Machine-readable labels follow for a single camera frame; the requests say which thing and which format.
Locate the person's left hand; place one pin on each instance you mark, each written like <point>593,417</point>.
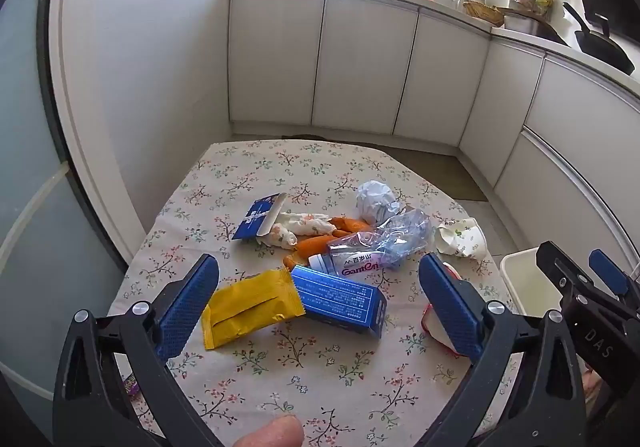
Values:
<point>270,433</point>

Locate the blue card packet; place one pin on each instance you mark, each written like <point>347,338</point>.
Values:
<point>255,222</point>

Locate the orange carrot piece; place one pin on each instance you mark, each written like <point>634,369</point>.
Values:
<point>291,261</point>
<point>350,224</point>
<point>315,244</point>

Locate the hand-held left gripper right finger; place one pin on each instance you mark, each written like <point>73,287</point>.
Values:
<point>450,307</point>

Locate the white tissue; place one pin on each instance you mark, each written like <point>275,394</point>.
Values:
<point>305,224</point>

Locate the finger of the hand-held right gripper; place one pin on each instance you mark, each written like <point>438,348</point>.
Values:
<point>607,269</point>
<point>562,274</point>

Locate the blue cardboard box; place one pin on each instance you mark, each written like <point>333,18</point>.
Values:
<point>335,299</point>

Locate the purple wrapper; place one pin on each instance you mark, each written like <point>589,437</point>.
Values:
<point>131,384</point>

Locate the floral paper cup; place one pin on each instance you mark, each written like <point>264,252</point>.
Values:
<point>467,239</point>

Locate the person's right hand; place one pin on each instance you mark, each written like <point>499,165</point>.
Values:
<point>593,387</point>

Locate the white plastic bin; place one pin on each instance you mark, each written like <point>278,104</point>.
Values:
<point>525,277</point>

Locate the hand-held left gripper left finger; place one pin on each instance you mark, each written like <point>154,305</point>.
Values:
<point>185,312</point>

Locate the crushed clear plastic bottle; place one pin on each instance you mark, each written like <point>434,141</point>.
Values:
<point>395,237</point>

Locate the black wok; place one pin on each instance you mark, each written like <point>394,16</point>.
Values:
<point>600,49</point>

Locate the paper ball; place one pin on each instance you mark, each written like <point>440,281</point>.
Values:
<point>375,199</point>

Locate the glass sliding door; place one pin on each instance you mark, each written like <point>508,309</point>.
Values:
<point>30,177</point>

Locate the red and white paper container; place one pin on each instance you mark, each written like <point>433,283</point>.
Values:
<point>431,324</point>

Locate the white kitchen cabinets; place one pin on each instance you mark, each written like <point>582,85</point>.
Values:
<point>365,67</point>

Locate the metal basin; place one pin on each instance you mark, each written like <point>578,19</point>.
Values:
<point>525,24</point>

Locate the woven basket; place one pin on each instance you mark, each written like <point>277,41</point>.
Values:
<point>482,9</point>

